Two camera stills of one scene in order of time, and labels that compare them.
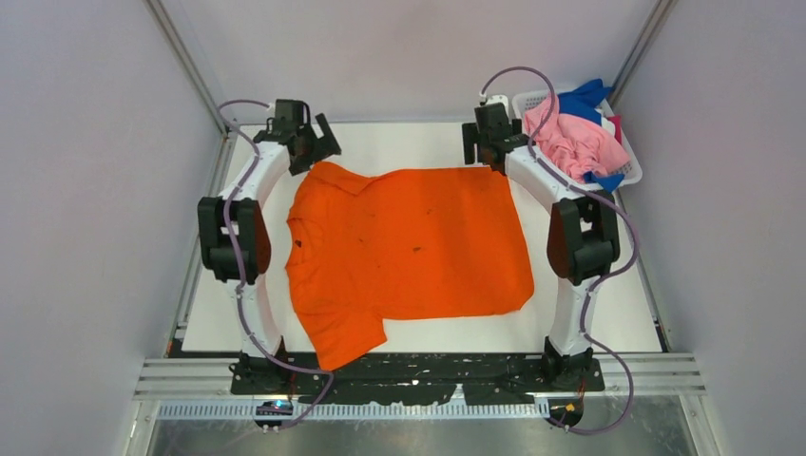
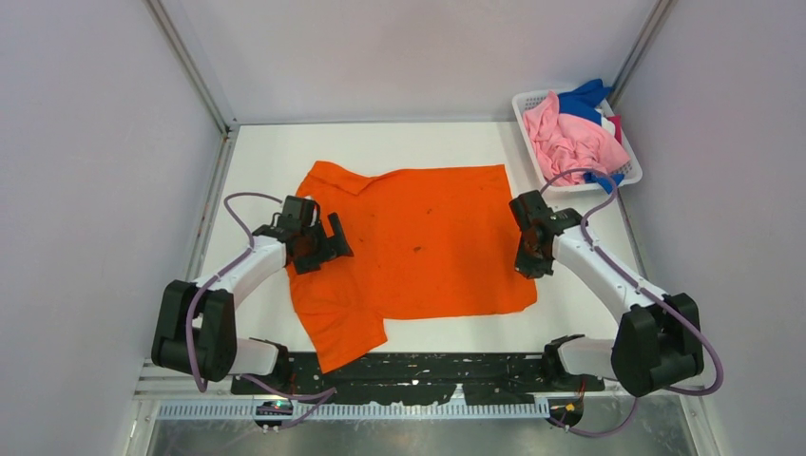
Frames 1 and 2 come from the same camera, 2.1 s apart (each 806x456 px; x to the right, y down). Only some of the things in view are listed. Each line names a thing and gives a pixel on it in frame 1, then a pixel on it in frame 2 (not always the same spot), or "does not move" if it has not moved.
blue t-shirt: x=585 y=100 does not move
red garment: x=617 y=123 does not move
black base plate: x=415 y=378 does not move
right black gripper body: x=480 y=145 to x=535 y=263
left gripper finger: x=332 y=144 to x=341 y=242
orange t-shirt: x=399 y=244 does not move
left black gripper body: x=309 y=150 to x=317 y=248
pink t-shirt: x=577 y=144 does not move
